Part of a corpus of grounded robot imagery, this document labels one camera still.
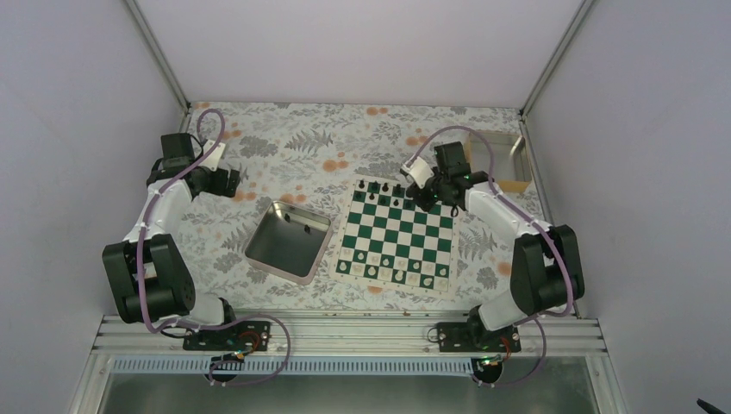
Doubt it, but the pink metal tray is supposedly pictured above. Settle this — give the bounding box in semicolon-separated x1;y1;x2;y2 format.
244;200;334;285

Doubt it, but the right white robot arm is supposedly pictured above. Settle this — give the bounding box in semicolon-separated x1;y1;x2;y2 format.
401;141;584;351

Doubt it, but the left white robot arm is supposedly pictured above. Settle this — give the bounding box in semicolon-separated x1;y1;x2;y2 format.
102;133;241;349

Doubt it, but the yellow metal tray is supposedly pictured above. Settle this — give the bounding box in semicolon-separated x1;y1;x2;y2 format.
464;130;533;193

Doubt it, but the green white chessboard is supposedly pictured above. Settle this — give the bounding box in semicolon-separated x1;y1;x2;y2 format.
329;175;460;298

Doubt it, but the floral tablecloth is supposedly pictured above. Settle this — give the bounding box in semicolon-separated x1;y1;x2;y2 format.
176;102;520;311

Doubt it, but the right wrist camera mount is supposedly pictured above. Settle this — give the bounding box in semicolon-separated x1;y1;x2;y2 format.
400;157;434;189

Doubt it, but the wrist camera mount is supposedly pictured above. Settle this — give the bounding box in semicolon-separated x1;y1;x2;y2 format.
199;140;226;172
400;157;434;189

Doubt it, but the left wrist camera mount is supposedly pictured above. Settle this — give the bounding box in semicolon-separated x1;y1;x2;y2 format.
199;140;226;172

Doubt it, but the left aluminium corner post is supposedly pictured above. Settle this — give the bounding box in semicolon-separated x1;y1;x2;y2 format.
122;0;191;113

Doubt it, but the aluminium corner post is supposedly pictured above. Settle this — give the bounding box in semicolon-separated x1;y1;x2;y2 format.
122;0;191;113
521;0;597;117

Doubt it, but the right aluminium corner post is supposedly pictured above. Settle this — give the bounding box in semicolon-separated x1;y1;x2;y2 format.
521;0;597;117

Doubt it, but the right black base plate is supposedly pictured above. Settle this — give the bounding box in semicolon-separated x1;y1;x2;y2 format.
427;322;522;353

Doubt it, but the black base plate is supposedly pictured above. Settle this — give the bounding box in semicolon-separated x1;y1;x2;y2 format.
183;320;271;353
427;322;522;353

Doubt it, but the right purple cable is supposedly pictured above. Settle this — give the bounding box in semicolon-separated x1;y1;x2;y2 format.
408;125;575;390

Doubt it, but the purple cable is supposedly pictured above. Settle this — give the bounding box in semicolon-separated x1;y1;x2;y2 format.
135;108;292;388
408;125;575;390

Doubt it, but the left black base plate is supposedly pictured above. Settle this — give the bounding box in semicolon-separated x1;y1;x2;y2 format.
183;320;271;353

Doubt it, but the aluminium rail frame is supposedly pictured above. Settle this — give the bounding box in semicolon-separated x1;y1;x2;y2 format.
71;310;626;413

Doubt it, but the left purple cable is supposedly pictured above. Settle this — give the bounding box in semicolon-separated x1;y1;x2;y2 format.
135;108;292;388

